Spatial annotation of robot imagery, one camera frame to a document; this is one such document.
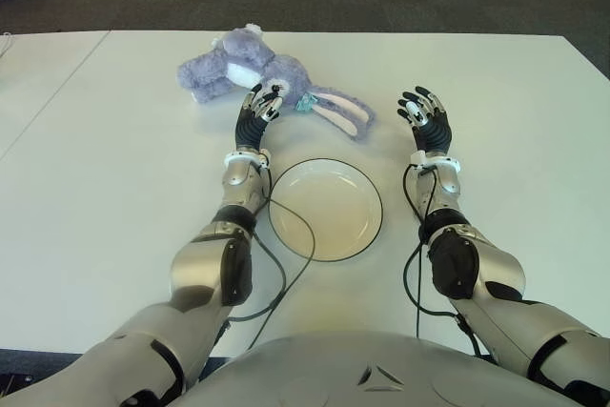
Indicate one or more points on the purple plush bunny doll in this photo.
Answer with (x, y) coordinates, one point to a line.
(286, 73)

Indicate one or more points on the silver robot torso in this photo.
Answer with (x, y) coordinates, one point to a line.
(333, 369)

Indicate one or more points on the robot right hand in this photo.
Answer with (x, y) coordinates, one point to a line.
(433, 130)

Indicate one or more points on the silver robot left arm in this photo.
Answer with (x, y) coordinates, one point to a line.
(200, 259)

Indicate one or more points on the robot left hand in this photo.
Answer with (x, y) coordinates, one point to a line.
(250, 128)

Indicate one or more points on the white plate with black rim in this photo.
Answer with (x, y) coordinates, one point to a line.
(329, 216)

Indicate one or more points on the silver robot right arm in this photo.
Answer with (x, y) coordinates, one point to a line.
(495, 273)

